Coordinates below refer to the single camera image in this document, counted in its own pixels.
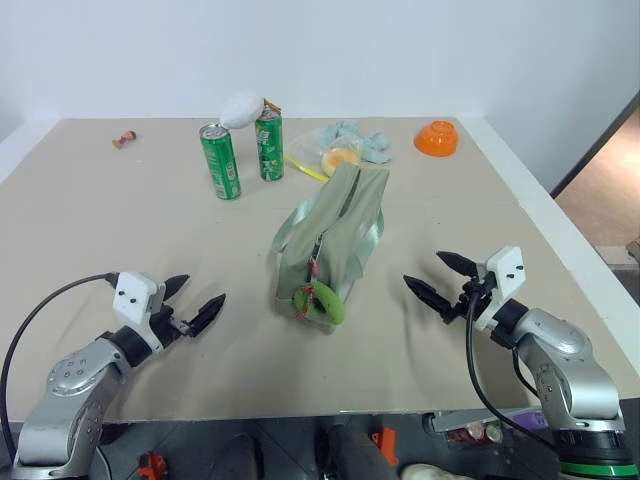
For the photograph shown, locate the pale green pouch bag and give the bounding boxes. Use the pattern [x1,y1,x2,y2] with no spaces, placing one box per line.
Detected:
[271,162,391,335]

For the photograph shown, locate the white shoe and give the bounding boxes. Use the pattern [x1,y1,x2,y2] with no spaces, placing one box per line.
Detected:
[401,462,474,480]

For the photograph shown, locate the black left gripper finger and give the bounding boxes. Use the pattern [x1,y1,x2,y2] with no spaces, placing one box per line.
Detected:
[188,293,228,339]
[162,273,192,304]

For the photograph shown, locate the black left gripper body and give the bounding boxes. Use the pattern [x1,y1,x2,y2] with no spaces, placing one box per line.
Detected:
[147,300,194,347]

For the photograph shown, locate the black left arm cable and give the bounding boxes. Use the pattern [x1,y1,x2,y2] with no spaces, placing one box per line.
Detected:
[0,271,121,459]

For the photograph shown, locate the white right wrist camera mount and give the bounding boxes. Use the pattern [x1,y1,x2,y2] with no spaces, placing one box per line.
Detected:
[473,246,526,333]

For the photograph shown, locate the clear plastic bag with bread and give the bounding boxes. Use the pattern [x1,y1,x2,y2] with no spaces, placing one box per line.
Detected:
[284,128,365,176]

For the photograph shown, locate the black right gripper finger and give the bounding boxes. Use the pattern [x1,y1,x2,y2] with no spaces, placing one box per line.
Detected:
[435,250,482,281]
[402,274,457,314]

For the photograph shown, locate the orange clamp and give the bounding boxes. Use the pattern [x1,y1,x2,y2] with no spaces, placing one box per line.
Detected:
[138,450,169,480]
[370,427,400,469]

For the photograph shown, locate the orange plastic bowl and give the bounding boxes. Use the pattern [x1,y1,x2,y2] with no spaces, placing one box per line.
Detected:
[413,119,461,158]

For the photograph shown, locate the box of small items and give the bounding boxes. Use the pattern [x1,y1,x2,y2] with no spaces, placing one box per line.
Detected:
[422,407,551,449]

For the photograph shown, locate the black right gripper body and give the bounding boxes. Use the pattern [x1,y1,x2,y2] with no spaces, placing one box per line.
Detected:
[441,276,497,325]

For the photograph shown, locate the green ring zipper pull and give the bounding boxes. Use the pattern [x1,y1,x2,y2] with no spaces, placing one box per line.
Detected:
[292,280,347,326]

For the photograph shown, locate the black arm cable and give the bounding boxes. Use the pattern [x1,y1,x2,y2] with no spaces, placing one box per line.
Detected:
[0,271,121,459]
[464,292,559,451]

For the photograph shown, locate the green soda can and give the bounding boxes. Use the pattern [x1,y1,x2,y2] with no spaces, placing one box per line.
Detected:
[199,123,242,202]
[254,108,286,183]

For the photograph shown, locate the white plush toy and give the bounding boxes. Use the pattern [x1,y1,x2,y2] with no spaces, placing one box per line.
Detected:
[218,90,266,130]

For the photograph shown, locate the dark rounded shape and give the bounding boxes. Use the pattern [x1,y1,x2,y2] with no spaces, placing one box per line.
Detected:
[313,419,401,480]

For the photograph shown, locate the yellow strip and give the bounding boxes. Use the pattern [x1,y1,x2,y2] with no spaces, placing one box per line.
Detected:
[283,153,331,183]

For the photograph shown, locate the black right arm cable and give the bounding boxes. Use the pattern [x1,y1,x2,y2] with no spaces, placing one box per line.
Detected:
[464,292,559,451]

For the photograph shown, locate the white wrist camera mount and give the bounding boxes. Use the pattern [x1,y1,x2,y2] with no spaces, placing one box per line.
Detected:
[473,246,526,333]
[110,271,167,354]

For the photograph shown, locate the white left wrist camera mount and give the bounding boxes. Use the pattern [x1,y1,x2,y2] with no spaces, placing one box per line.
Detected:
[110,271,167,354]

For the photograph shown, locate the light blue crumpled cloth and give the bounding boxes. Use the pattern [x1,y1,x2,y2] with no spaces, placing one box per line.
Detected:
[319,119,394,166]

